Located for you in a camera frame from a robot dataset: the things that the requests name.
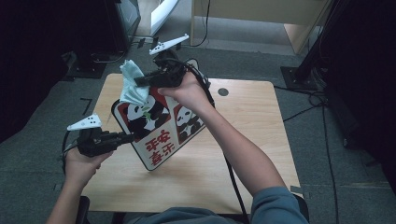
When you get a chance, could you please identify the panda picture board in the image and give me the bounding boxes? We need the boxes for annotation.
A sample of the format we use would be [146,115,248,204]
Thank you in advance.
[110,59,208,172]

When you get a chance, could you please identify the short black floor cable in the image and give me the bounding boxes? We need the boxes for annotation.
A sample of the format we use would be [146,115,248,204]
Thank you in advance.
[282,104,325,123]

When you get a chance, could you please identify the black flat stand base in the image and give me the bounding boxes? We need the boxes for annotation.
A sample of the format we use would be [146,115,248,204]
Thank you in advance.
[65,50,107,79]

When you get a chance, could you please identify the person's grey-blue shirt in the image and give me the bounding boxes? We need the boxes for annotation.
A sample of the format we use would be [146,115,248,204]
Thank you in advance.
[124,186,309,224]

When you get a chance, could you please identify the dark monitor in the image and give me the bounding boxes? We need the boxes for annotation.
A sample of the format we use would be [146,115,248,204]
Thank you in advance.
[106,0,142,41]

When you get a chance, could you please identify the person's right hand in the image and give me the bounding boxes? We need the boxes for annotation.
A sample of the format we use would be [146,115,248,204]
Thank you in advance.
[157,72,213,111]

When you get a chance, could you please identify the black metal stand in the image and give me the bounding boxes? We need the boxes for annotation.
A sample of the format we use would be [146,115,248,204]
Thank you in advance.
[279,0,344,91]

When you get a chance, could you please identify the light wooden desk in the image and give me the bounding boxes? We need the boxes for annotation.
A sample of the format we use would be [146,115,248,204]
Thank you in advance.
[190,0,331,55]

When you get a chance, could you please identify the person's left hand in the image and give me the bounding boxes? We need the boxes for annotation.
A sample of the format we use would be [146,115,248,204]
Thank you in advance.
[64,148,115,188]

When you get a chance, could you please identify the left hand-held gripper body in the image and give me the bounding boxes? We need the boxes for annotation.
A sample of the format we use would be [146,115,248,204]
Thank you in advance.
[66,112,124,158]

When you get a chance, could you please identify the white panel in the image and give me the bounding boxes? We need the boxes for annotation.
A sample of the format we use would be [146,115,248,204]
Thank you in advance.
[150,0,181,36]

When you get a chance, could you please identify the right hand-held gripper cable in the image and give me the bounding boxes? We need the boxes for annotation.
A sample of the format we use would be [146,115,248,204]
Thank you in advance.
[172,57,250,224]

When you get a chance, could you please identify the long black floor cable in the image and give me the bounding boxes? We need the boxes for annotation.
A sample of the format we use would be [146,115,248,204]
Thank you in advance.
[320,99,340,224]

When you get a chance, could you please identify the black hanging cable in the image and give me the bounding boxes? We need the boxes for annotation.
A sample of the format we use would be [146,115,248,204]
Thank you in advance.
[190,0,211,49]

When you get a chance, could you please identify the light blue cloth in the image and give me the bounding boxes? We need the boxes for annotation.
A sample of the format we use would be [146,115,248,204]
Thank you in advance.
[119,59,151,106]

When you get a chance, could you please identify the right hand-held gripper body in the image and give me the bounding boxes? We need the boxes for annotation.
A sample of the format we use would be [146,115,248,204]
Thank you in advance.
[148,33,190,89]

